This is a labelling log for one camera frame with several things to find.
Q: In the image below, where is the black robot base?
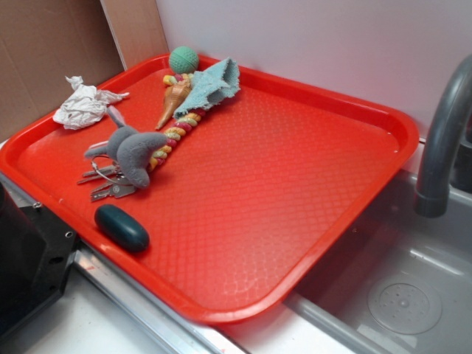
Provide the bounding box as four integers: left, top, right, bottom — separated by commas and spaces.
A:
1, 187, 77, 341

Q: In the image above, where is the crumpled white paper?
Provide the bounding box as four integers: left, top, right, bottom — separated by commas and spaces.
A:
52, 76, 129, 130

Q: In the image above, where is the red plastic tray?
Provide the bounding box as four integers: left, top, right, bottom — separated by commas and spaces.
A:
1, 68, 419, 325

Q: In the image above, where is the light blue cloth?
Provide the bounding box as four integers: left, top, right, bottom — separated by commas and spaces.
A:
173, 58, 240, 119

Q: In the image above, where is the orange seashell toy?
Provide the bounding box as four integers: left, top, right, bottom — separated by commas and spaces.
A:
155, 79, 192, 130

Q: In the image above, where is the grey plush shark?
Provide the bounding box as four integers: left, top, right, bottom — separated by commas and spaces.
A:
84, 105, 167, 190

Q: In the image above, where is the dark teal oval case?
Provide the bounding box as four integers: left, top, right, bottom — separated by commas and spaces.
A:
94, 204, 150, 253

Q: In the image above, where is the green rubber ball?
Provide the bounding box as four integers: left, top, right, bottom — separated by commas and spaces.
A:
169, 46, 199, 74

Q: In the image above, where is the silver key bunch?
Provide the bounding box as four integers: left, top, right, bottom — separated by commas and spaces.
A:
77, 155, 137, 202

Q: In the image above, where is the grey plastic sink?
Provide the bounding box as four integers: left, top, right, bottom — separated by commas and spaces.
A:
286, 172, 471, 353

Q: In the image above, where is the grey toy faucet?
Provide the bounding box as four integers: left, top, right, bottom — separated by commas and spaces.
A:
414, 56, 471, 218

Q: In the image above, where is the brown cardboard panel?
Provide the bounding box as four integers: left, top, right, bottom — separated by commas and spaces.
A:
1, 1, 168, 140

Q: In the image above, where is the multicolour braided rope toy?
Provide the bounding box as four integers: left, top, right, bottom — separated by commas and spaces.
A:
147, 74, 206, 173

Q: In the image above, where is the aluminium frame rail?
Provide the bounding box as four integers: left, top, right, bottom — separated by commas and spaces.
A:
0, 173, 244, 354

